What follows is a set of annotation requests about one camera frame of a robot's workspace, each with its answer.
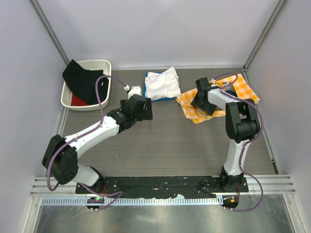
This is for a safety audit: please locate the orange checkered cloth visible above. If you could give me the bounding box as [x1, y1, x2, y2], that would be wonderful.
[176, 74, 260, 124]

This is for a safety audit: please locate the white plastic tub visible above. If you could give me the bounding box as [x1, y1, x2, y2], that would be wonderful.
[61, 60, 111, 111]

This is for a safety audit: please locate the black t shirt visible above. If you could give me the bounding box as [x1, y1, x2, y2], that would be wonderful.
[62, 60, 104, 105]

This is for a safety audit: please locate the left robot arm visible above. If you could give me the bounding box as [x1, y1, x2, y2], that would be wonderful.
[42, 94, 153, 194]

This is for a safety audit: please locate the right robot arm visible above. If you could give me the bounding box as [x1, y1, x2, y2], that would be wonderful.
[191, 78, 261, 192]

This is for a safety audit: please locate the blue t shirt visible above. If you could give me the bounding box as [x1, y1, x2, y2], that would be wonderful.
[142, 71, 180, 103]

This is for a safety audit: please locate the dark patterned tray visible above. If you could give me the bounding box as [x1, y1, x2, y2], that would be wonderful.
[220, 82, 238, 97]

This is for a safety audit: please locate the white t shirt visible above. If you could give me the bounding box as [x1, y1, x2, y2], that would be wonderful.
[144, 66, 182, 100]

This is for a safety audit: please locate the red t shirt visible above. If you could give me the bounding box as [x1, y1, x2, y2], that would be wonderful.
[70, 94, 89, 106]

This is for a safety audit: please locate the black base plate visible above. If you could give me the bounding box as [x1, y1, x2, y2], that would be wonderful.
[89, 176, 249, 199]

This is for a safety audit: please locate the slotted cable duct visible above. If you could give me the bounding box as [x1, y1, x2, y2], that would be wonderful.
[41, 195, 223, 206]

